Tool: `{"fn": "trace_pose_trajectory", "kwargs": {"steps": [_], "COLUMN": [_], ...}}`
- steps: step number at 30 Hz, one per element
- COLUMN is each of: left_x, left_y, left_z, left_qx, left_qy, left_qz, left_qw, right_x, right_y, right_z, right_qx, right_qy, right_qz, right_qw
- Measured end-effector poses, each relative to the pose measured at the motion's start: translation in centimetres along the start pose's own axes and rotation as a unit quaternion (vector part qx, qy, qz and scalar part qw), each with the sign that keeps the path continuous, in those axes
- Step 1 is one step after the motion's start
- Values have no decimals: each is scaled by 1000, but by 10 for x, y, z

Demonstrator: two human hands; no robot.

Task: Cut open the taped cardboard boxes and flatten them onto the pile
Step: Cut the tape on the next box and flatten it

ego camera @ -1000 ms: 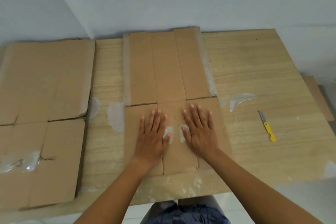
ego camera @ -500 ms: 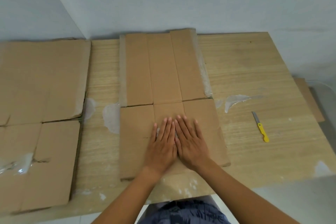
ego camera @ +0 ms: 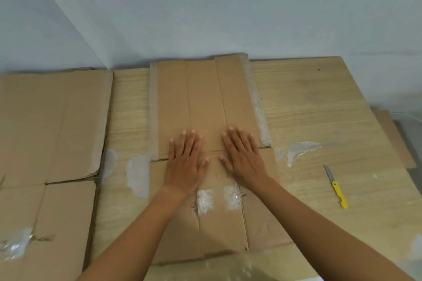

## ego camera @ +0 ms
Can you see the person's left hand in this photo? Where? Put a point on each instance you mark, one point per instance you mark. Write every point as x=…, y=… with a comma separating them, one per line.
x=184, y=168

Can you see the person's right hand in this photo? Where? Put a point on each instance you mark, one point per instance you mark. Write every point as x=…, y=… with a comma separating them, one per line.
x=245, y=162

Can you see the plain brown cardboard box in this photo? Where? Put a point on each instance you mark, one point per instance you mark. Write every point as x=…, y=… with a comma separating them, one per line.
x=204, y=93
x=49, y=119
x=394, y=139

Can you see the yellow utility knife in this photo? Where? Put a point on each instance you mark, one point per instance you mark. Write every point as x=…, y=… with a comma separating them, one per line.
x=338, y=192

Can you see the person's right forearm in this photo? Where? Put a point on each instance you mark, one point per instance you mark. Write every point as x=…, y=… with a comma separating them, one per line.
x=329, y=234

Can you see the person's left forearm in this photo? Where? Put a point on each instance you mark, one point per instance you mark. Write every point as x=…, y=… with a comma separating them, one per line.
x=132, y=241

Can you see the light wooden table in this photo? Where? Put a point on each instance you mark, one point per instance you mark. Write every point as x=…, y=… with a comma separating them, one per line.
x=313, y=99

